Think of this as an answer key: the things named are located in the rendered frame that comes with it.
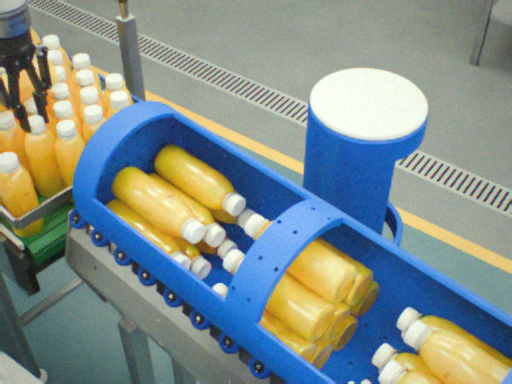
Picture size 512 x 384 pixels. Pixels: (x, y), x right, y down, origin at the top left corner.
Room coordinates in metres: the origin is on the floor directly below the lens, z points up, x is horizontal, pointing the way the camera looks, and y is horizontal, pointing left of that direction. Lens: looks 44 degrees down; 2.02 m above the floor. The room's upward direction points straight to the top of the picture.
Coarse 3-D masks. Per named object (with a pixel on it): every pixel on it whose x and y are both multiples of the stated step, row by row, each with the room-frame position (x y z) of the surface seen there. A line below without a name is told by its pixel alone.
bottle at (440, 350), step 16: (432, 336) 0.58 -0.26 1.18; (448, 336) 0.57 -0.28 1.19; (432, 352) 0.55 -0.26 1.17; (448, 352) 0.55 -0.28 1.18; (464, 352) 0.54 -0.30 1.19; (480, 352) 0.55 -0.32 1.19; (432, 368) 0.54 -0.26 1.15; (448, 368) 0.53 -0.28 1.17; (464, 368) 0.52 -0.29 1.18; (480, 368) 0.52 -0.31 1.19; (496, 368) 0.52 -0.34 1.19
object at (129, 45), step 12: (120, 24) 1.61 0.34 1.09; (132, 24) 1.61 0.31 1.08; (120, 36) 1.61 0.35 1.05; (132, 36) 1.61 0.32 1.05; (120, 48) 1.62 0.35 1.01; (132, 48) 1.60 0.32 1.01; (132, 60) 1.60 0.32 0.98; (132, 72) 1.60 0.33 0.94; (132, 84) 1.60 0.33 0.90; (144, 96) 1.62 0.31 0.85
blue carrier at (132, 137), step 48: (96, 144) 0.97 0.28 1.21; (144, 144) 1.07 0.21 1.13; (192, 144) 1.12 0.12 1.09; (96, 192) 0.92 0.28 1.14; (240, 192) 1.02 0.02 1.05; (288, 192) 0.93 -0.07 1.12; (144, 240) 0.81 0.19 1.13; (240, 240) 0.94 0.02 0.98; (288, 240) 0.72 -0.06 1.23; (336, 240) 0.86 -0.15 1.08; (384, 240) 0.74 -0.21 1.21; (192, 288) 0.72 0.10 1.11; (240, 288) 0.67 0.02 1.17; (384, 288) 0.77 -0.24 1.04; (432, 288) 0.72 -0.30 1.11; (240, 336) 0.64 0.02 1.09; (384, 336) 0.71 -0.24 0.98; (480, 336) 0.65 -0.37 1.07
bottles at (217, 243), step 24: (120, 216) 0.91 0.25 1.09; (216, 216) 0.96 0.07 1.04; (240, 216) 0.94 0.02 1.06; (168, 240) 0.85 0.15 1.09; (216, 240) 0.87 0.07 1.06; (192, 264) 0.85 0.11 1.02; (216, 288) 0.75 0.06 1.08; (264, 312) 0.69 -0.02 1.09; (336, 312) 0.68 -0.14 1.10; (360, 312) 0.73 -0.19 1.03; (288, 336) 0.64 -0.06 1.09; (336, 336) 0.68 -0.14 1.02; (312, 360) 0.64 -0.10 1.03; (384, 360) 0.60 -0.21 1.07; (408, 360) 0.59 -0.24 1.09
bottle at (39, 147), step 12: (36, 132) 1.16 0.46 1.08; (48, 132) 1.18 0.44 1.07; (36, 144) 1.15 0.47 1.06; (48, 144) 1.16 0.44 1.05; (36, 156) 1.15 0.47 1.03; (48, 156) 1.15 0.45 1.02; (36, 168) 1.15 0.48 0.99; (48, 168) 1.15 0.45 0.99; (36, 180) 1.15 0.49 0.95; (48, 180) 1.15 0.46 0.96; (60, 180) 1.16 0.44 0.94; (48, 192) 1.15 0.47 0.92
